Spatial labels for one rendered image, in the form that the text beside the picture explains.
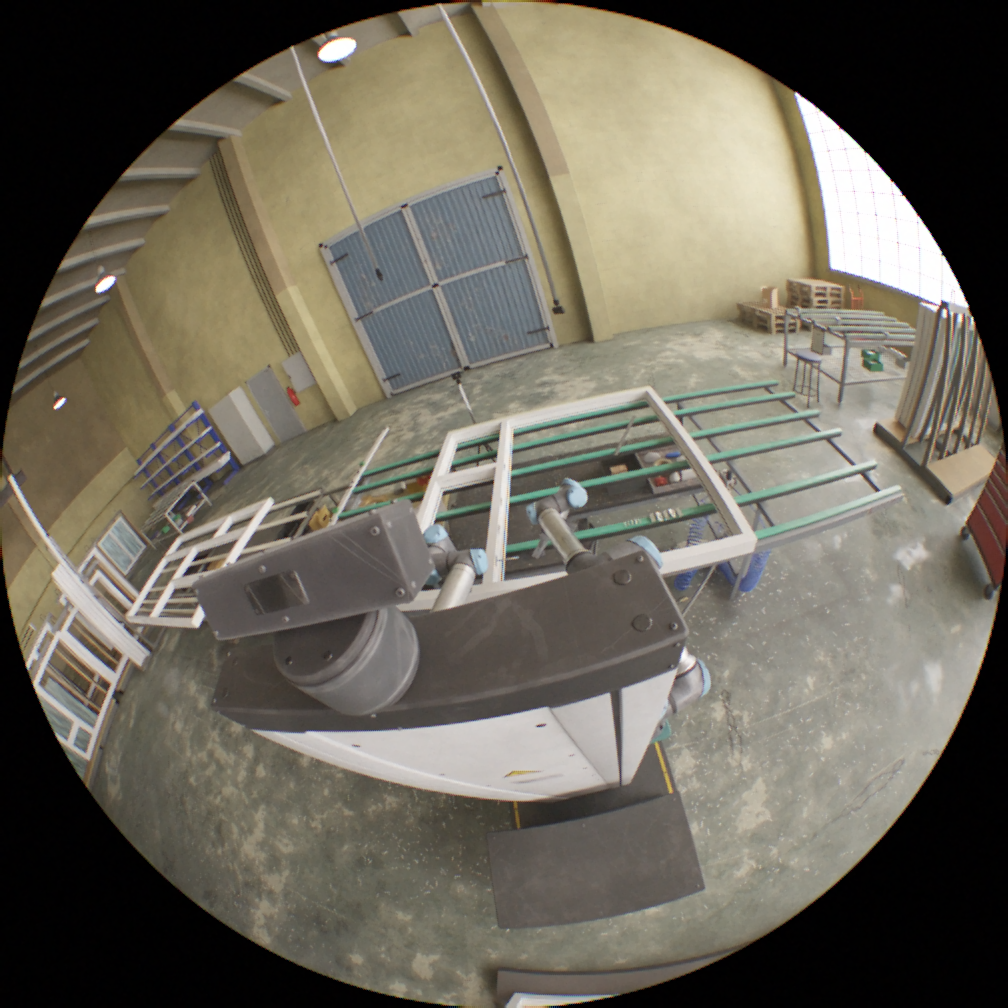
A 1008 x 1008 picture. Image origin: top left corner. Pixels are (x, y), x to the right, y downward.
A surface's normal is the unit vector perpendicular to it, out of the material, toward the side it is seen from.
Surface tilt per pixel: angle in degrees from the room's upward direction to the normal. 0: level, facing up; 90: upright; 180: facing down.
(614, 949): 0
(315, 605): 61
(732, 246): 90
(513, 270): 90
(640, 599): 0
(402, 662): 90
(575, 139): 90
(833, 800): 0
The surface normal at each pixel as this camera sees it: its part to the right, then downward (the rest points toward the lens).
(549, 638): -0.29, -0.74
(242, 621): -0.04, 0.18
